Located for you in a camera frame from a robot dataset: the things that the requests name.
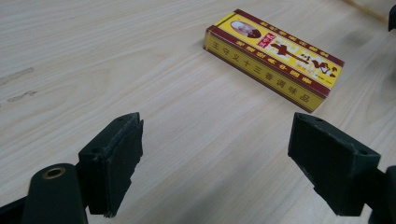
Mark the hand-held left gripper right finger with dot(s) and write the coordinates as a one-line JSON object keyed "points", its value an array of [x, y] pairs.
{"points": [[333, 165]]}

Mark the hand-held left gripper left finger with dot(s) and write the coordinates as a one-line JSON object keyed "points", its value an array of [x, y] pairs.
{"points": [[109, 165]]}

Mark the yellow and red seasoning box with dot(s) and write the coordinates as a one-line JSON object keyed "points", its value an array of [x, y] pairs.
{"points": [[277, 59]]}

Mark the black object at table edge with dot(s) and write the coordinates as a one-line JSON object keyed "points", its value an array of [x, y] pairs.
{"points": [[392, 18]]}

